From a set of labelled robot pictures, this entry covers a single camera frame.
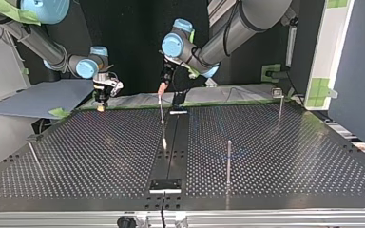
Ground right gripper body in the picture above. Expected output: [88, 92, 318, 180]
[92, 83, 113, 106]

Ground grey board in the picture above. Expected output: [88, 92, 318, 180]
[0, 78, 96, 120]

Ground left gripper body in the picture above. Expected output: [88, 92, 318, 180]
[159, 61, 176, 93]

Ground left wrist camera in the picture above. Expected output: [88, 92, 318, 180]
[164, 55, 201, 79]

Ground black panel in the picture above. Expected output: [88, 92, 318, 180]
[14, 0, 326, 97]

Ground white light bar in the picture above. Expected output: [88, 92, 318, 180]
[285, 25, 298, 68]

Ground black knob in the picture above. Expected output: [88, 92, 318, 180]
[117, 216, 137, 228]

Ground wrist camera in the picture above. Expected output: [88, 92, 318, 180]
[164, 55, 201, 79]
[92, 74, 125, 98]

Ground thin black cable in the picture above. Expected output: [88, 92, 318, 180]
[159, 191, 168, 228]

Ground silver frame rail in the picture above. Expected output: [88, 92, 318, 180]
[0, 207, 365, 228]

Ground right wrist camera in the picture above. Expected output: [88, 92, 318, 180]
[92, 74, 125, 98]

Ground black tube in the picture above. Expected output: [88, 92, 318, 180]
[264, 69, 290, 81]

